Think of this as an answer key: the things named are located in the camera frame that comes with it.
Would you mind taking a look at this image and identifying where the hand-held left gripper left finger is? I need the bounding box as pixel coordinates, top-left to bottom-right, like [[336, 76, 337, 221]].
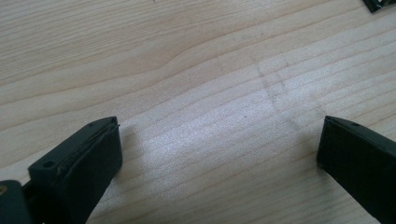
[[27, 116, 123, 224]]

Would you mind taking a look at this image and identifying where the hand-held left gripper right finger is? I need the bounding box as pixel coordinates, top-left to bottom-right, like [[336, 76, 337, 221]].
[[317, 115, 396, 224]]

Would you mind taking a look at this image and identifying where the dark shiny packet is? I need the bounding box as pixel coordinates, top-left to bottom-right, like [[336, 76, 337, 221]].
[[362, 0, 396, 14]]

